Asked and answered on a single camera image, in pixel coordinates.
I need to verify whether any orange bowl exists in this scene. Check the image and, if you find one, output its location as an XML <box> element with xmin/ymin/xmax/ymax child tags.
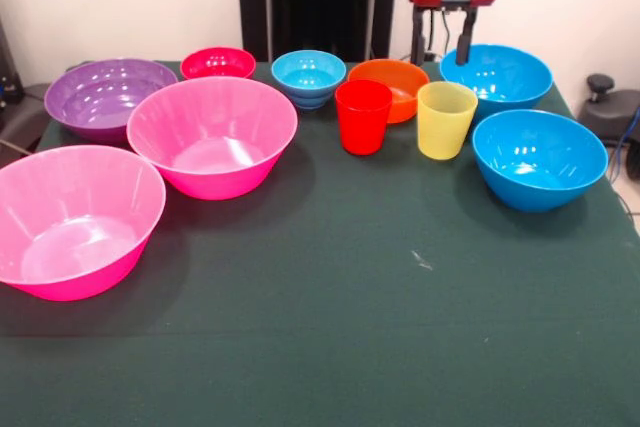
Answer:
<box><xmin>347</xmin><ymin>58</ymin><xmax>431</xmax><ymax>125</ymax></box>

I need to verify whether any stack of small blue bowls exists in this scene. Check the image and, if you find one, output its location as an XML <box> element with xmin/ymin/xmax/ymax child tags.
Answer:
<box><xmin>270</xmin><ymin>49</ymin><xmax>347</xmax><ymax>112</ymax></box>

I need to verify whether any large blue bowl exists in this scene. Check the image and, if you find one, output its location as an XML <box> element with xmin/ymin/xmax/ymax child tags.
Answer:
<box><xmin>471</xmin><ymin>108</ymin><xmax>610</xmax><ymax>214</ymax></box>
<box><xmin>438</xmin><ymin>43</ymin><xmax>554</xmax><ymax>113</ymax></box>

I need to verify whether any yellow cup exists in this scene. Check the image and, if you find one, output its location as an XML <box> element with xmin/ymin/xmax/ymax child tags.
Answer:
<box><xmin>416</xmin><ymin>80</ymin><xmax>479</xmax><ymax>162</ymax></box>

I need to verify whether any red cup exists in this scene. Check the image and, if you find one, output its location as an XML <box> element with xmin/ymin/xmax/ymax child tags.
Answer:
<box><xmin>334</xmin><ymin>78</ymin><xmax>394</xmax><ymax>157</ymax></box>

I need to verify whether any small crimson bowl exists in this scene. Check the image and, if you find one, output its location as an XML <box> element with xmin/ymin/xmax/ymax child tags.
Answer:
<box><xmin>179</xmin><ymin>46</ymin><xmax>257</xmax><ymax>81</ymax></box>

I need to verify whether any large pink bowl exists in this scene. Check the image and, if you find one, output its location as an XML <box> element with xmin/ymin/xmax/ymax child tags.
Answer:
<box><xmin>125</xmin><ymin>76</ymin><xmax>299</xmax><ymax>202</ymax></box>
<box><xmin>0</xmin><ymin>144</ymin><xmax>168</xmax><ymax>303</ymax></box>

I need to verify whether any dark green table cloth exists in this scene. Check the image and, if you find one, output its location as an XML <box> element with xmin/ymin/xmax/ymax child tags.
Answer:
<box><xmin>0</xmin><ymin>60</ymin><xmax>640</xmax><ymax>427</ymax></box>

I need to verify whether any purple bowl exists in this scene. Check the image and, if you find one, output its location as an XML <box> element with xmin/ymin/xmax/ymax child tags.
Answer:
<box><xmin>43</xmin><ymin>57</ymin><xmax>180</xmax><ymax>144</ymax></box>

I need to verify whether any black pedestal foot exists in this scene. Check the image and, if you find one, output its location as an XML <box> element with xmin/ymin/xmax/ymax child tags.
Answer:
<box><xmin>579</xmin><ymin>73</ymin><xmax>640</xmax><ymax>148</ymax></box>
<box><xmin>0</xmin><ymin>82</ymin><xmax>51</xmax><ymax>153</ymax></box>

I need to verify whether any blue cable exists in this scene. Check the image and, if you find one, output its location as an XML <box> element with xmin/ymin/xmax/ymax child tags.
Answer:
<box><xmin>607</xmin><ymin>106</ymin><xmax>640</xmax><ymax>183</ymax></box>

